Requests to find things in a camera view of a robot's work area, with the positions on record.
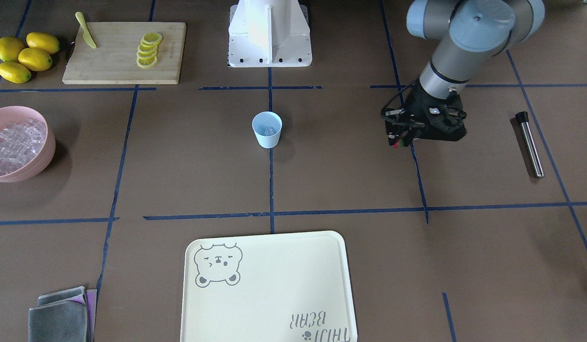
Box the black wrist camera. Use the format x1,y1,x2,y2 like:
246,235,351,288
429,104,467,135

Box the lemon slices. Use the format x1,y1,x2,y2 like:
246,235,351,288
135,32,163,68

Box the steel muddler black tip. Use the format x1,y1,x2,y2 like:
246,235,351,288
515,111,545,178

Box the wooden cutting board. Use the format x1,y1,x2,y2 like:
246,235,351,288
63,22,187,85

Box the yellow plastic knife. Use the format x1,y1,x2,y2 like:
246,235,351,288
75,11,97,48

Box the cream bear tray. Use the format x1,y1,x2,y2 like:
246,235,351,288
179,231,358,342

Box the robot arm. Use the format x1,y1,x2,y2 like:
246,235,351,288
381,0,546,147

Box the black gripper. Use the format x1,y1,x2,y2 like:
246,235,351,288
381,80,467,147

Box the whole lemon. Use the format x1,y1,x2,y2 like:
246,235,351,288
0,61,32,84
26,32,60,55
0,36,26,62
18,47,53,72

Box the ice cubes in bowl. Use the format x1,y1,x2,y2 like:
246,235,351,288
0,119,47,177

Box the light blue cup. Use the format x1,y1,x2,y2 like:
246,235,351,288
252,111,283,149

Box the grey folded cloth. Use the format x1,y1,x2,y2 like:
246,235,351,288
28,286,98,342

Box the pink bowl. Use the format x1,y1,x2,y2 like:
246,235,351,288
0,106,56,182

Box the white post base plate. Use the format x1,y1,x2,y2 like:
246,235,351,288
227,0,313,68

